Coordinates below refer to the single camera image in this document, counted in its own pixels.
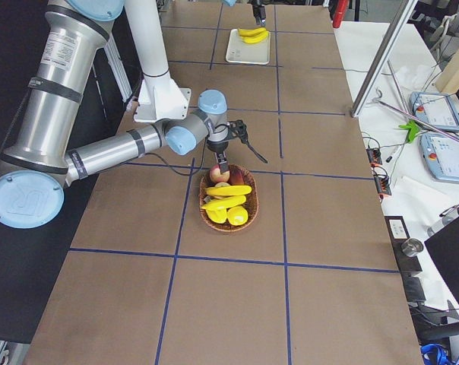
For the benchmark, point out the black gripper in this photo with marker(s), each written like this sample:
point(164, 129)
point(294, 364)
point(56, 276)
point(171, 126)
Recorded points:
point(217, 146)
point(258, 4)

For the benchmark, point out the textured light yellow banana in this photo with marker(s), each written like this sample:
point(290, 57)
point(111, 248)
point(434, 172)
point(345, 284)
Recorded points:
point(257, 38)

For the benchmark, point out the smooth yellow banana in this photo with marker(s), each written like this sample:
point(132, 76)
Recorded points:
point(251, 32)

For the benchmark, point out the yellow banana curved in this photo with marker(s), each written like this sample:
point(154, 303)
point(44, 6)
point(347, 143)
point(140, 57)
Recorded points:
point(227, 191)

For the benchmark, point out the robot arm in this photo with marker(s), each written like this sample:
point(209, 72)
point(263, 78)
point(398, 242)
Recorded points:
point(65, 131)

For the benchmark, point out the brown wicker basket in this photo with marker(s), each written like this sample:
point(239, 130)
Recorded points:
point(236, 218)

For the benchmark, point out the pink red apple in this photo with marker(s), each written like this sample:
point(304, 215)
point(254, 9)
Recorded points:
point(218, 176)

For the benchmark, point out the white bear tray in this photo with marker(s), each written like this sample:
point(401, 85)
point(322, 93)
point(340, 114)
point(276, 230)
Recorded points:
point(238, 51)

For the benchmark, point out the yellow banana far side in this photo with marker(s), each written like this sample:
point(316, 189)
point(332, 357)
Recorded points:
point(224, 203)

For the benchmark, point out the long metal grabber tool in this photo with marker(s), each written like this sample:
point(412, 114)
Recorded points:
point(407, 112)

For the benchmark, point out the green plastic clip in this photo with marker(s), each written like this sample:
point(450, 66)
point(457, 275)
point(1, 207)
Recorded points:
point(412, 131)

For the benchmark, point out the far blue teach pendant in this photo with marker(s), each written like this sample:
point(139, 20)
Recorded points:
point(436, 109)

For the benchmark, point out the blue teach pendant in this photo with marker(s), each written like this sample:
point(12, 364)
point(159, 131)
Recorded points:
point(441, 156)
point(436, 109)

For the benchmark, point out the small metal cup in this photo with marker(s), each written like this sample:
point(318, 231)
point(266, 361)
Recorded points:
point(412, 247)

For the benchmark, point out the near blue teach pendant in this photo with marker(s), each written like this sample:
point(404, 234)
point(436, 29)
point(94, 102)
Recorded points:
point(441, 156)

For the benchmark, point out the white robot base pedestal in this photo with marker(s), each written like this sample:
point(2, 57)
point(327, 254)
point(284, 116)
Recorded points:
point(160, 97)

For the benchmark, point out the aluminium frame post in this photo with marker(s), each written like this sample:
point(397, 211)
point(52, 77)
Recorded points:
point(384, 50)

